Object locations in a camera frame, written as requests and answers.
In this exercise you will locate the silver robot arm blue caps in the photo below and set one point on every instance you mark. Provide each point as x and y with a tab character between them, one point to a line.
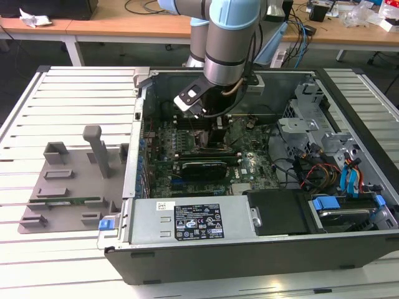
224	46

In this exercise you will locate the round coin battery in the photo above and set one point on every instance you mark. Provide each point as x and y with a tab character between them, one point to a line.
249	125

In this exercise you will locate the black RAM slot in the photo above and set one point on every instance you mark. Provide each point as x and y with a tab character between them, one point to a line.
184	125
182	119

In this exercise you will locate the dark installed RAM stick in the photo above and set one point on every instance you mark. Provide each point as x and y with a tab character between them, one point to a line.
193	154

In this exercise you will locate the black graphics card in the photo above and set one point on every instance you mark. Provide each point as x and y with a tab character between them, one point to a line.
202	169

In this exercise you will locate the green motherboard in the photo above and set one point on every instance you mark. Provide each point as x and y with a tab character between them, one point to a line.
255	162

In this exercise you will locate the white power strip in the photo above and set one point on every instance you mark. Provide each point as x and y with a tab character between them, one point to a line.
279	59

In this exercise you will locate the silver drive cage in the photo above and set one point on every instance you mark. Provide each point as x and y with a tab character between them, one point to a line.
296	124

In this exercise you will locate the grey case release latch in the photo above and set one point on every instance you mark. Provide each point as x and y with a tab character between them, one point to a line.
140	76

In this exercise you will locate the small silver heat sink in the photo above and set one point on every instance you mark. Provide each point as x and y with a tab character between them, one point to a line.
241	188

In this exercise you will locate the black power adapter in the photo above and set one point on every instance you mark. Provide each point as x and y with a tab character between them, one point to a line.
310	30

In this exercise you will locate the black plastic shroud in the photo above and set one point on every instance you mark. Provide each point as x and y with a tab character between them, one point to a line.
280	213

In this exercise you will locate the small black box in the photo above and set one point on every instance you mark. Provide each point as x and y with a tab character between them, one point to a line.
318	14

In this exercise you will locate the silver power supply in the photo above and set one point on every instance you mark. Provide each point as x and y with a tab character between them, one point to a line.
146	224

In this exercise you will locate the wooden desk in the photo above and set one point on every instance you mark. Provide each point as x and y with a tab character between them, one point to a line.
343	35
93	28

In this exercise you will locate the black chair base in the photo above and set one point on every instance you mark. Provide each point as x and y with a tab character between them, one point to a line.
375	57

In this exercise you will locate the black open PC case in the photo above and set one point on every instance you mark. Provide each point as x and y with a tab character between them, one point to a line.
249	264

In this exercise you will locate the grey parts rack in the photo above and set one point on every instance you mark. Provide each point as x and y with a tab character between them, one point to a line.
78	190

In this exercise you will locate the clear plastic bags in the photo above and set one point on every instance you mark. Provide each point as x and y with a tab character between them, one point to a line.
358	14

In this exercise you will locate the blue case latch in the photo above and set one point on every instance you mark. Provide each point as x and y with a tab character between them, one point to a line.
105	225

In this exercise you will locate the hard disk blue carrier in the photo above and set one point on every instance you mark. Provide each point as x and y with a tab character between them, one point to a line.
343	215

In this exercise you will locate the green RAM stick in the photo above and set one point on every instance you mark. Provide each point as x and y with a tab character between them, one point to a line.
62	202

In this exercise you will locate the white black box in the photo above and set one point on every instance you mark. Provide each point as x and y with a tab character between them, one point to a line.
391	26

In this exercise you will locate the red white packet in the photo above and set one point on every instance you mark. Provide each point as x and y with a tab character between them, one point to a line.
391	7

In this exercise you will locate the crumpled white paper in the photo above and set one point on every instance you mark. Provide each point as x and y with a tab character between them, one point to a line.
34	18

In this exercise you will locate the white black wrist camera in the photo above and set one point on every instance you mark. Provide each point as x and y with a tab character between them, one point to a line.
187	96

